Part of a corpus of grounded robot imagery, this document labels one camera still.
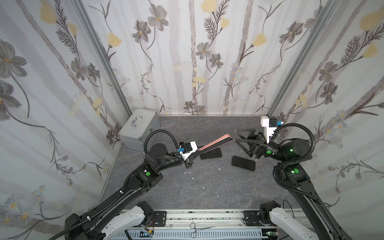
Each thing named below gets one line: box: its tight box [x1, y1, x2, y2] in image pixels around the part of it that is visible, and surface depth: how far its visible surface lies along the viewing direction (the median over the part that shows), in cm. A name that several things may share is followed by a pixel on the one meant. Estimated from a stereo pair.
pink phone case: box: [197, 134, 233, 154], surface depth 57 cm
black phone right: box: [231, 155, 256, 171], surface depth 97 cm
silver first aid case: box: [117, 109, 160, 152], surface depth 97 cm
